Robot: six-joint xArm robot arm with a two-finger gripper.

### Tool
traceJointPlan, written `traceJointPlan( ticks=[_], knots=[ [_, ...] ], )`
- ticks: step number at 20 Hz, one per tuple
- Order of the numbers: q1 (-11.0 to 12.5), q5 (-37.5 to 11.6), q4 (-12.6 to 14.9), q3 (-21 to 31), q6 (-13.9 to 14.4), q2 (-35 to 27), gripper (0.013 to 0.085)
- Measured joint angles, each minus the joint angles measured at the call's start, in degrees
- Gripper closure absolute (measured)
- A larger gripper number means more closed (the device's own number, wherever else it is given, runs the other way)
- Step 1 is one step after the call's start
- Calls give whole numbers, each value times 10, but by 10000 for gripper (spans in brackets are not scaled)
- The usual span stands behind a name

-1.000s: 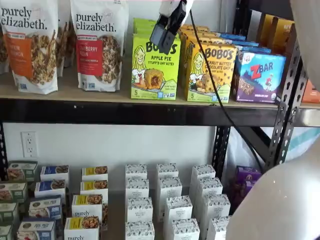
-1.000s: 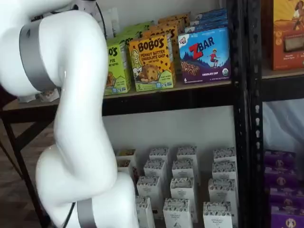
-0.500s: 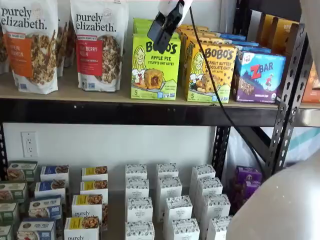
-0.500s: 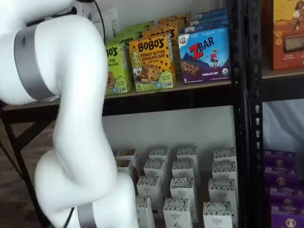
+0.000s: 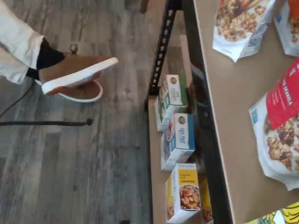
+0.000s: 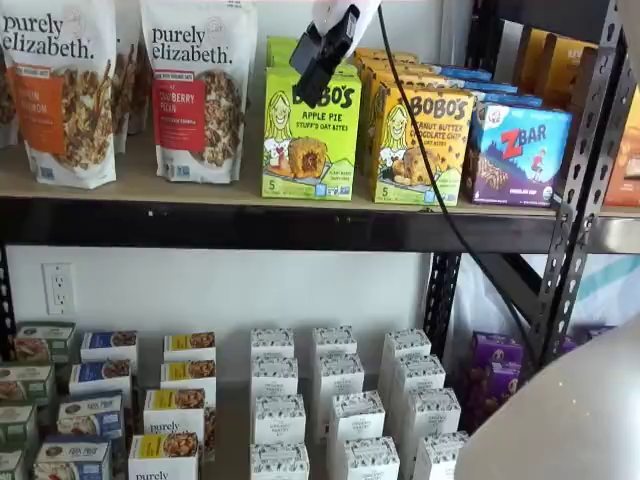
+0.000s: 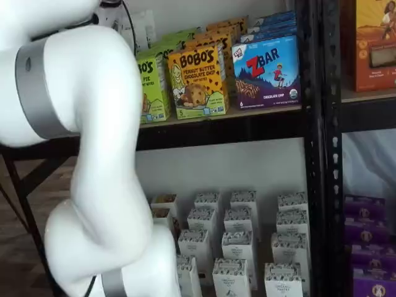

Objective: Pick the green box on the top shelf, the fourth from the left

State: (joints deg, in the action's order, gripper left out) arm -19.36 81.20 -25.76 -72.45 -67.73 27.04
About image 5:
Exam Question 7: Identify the blue cereal box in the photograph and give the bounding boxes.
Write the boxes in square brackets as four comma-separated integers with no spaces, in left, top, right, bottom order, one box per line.
[160,113,196,171]

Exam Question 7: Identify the black perforated shelf post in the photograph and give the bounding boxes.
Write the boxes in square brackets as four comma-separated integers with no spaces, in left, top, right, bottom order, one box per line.
[144,0,185,105]

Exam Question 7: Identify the wooden shelf board with bags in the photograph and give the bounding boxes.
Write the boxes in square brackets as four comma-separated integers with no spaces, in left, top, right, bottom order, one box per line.
[193,0,299,224]

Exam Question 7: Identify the black metal shelf beam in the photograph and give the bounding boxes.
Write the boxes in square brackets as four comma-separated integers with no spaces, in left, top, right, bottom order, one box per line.
[181,0,235,224]

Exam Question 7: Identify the red label granola bag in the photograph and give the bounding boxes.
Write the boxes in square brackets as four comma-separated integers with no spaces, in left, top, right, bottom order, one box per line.
[249,57,299,191]

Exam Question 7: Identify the black floor cable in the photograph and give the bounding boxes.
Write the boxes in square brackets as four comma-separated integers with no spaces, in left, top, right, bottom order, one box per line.
[0,85,32,117]

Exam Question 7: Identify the yellow granola box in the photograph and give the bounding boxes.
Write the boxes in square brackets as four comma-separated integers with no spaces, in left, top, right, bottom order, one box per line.
[200,177,214,224]
[165,162,202,223]

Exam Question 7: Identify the black floor rod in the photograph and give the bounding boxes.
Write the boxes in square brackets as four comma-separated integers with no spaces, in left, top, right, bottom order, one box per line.
[0,118,93,127]

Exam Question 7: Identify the black sock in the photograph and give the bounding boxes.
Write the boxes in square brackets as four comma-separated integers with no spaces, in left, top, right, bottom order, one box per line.
[25,38,66,80]

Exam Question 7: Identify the orange label granola bag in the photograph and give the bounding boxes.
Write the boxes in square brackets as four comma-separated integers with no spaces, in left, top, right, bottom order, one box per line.
[273,0,299,57]
[212,0,277,63]

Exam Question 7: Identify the brown shoe white sole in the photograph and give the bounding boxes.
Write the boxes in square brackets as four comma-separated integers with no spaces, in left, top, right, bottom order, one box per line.
[58,80,104,103]
[35,51,119,95]

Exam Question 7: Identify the white trouser leg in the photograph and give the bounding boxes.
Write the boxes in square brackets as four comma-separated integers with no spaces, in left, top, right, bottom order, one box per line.
[0,0,45,84]

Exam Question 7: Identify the green cereal box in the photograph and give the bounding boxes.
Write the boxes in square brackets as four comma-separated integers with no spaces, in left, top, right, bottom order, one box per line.
[155,74,189,133]

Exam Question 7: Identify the yellow cartoon cereal box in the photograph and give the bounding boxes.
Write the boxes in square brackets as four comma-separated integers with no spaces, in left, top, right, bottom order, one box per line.
[242,202,299,224]

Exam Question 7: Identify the brown wooden leg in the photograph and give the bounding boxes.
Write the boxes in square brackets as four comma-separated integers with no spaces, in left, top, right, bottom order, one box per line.
[139,0,149,14]

